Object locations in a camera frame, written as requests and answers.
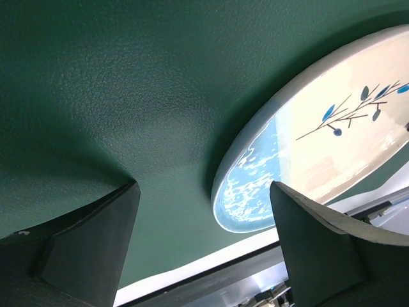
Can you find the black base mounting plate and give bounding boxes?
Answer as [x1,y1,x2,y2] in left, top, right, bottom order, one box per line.
[119,242,288,306]

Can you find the dark green placemat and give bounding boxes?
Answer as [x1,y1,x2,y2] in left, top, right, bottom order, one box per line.
[1,1,408,287]

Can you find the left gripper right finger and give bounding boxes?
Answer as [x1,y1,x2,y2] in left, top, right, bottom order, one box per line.
[270,182,408,306]

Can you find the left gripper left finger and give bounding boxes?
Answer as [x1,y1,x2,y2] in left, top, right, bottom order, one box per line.
[1,181,141,306]

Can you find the cream and blue plate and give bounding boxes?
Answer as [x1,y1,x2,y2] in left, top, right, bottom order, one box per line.
[211,25,408,233]

